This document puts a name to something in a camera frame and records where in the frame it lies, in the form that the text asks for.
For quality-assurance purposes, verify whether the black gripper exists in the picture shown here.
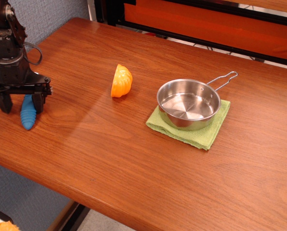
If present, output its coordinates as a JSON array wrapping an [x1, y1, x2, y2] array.
[[0, 49, 53, 114]]

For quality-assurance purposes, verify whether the blue handled metal spoon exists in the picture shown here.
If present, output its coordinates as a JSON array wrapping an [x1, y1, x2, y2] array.
[[20, 95, 37, 130]]

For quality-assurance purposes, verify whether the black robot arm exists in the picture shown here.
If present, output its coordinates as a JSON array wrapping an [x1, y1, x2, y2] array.
[[0, 0, 52, 114]]

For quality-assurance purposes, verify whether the orange plastic half fruit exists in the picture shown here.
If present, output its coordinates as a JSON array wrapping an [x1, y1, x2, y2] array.
[[111, 64, 133, 98]]

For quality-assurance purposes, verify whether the orange object at floor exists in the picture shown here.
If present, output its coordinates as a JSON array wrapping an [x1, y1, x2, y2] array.
[[0, 221, 20, 231]]

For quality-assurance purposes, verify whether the small steel saucepan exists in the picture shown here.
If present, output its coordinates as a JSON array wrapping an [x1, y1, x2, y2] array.
[[157, 71, 238, 130]]

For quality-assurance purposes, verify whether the green folded cloth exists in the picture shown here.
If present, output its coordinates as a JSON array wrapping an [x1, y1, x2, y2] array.
[[146, 100, 231, 151]]

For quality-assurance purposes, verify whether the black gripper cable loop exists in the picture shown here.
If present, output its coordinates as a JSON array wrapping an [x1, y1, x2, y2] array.
[[22, 42, 43, 66]]

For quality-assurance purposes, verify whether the orange panel black frame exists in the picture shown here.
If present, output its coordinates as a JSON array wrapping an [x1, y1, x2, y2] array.
[[94, 0, 287, 65]]

